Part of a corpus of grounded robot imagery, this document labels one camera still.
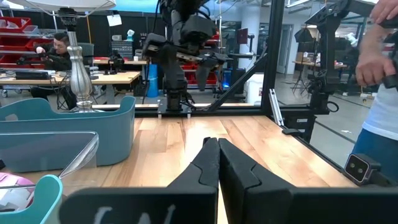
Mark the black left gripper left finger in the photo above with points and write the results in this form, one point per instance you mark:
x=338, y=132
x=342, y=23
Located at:
x=199, y=174

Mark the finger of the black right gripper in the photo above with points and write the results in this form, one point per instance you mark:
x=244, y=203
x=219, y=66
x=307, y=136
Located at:
x=205, y=74
x=175, y=71

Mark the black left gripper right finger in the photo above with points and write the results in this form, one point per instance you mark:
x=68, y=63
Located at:
x=242, y=180

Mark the pink and white stapler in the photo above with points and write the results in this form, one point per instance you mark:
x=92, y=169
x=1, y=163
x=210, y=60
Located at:
x=12, y=182

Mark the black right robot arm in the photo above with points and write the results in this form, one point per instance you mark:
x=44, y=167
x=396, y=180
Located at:
x=177, y=99

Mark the red shelf rack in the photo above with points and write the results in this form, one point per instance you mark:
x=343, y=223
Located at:
x=214, y=79

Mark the blue barrel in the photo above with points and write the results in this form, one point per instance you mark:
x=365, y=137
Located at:
x=152, y=84

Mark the white bin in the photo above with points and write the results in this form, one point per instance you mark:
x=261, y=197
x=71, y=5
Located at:
x=255, y=90

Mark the wooden desk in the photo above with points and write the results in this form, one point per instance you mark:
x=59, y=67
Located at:
x=118, y=77

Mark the white paper sheet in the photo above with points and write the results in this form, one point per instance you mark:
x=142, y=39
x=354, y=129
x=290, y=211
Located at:
x=114, y=20

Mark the table lamp white shade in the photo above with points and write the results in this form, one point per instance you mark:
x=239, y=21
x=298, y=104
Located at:
x=79, y=81

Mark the black tripod light stand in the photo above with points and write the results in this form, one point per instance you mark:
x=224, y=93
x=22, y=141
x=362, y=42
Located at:
x=303, y=35

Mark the dark teal plastic bin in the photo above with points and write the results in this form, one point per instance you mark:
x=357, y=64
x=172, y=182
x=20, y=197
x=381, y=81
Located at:
x=93, y=140

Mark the person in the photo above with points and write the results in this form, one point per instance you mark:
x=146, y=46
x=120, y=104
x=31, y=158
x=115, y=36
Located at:
x=382, y=118
x=59, y=59

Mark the black case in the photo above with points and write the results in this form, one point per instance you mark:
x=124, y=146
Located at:
x=32, y=75

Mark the clear plastic container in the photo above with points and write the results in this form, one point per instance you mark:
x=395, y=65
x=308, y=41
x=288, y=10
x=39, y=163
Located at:
x=46, y=149

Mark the teal green plastic bin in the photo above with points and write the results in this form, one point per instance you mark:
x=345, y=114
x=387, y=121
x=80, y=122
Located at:
x=46, y=199

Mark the red shelf bins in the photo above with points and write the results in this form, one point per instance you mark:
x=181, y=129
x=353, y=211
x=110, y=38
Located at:
x=12, y=42

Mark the black aluminium table frame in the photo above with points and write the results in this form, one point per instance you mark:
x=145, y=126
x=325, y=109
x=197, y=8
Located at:
x=273, y=46

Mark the silver bracket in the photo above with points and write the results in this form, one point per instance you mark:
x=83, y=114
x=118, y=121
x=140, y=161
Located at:
x=276, y=107

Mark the black table-level camera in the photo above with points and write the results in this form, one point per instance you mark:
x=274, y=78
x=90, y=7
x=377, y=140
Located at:
x=357, y=168

